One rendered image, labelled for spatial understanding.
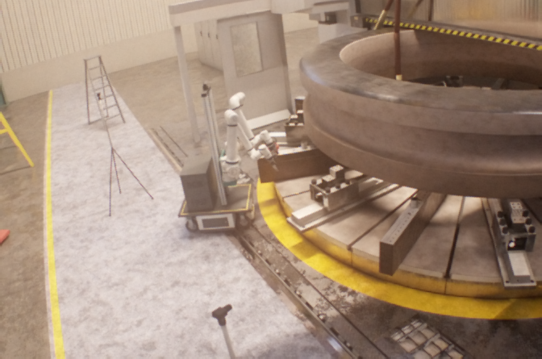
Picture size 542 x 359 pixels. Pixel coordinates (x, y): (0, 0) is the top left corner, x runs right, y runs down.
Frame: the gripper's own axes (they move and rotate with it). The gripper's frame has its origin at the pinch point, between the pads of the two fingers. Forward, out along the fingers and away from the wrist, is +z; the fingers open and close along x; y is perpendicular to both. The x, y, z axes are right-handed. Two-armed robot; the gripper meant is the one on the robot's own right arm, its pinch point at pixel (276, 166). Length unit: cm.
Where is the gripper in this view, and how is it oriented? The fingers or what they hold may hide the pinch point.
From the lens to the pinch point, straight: 529.0
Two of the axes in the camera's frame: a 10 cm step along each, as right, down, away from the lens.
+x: 1.8, 4.8, -8.6
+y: -8.6, 5.0, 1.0
